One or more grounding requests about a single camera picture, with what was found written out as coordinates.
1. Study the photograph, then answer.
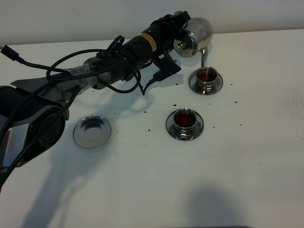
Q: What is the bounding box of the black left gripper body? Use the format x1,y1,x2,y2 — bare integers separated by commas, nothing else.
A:
149,14,184,54

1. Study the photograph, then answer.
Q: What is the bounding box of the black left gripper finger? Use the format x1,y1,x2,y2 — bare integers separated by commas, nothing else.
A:
173,10,191,26

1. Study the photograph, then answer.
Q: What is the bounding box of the stainless steel teapot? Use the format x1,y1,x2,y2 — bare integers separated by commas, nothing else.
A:
174,18,213,69

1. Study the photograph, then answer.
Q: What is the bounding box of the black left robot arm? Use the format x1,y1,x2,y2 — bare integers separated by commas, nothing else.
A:
0,11,190,169

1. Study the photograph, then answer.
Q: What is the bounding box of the far stainless steel saucer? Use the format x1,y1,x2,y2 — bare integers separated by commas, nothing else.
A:
188,69,223,95

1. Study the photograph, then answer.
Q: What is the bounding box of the stainless steel saucer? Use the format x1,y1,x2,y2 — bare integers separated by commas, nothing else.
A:
188,69,223,95
165,109,204,141

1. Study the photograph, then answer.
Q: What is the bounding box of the far stainless steel teacup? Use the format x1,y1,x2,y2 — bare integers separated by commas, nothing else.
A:
195,66,218,95

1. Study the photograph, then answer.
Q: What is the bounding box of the stainless steel teacup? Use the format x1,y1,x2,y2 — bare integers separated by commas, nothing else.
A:
173,108,197,141
195,66,218,95

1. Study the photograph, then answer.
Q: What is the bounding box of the near stainless steel teacup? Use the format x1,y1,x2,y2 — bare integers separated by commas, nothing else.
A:
173,108,197,141

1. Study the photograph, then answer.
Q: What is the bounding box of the near stainless steel saucer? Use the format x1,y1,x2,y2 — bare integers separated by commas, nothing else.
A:
165,109,204,141

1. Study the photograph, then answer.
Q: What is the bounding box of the steel saucer under teapot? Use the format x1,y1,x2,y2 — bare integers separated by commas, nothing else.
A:
73,115,112,149

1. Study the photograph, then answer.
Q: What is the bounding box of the braided left camera cable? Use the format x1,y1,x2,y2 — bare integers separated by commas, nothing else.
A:
0,35,162,188

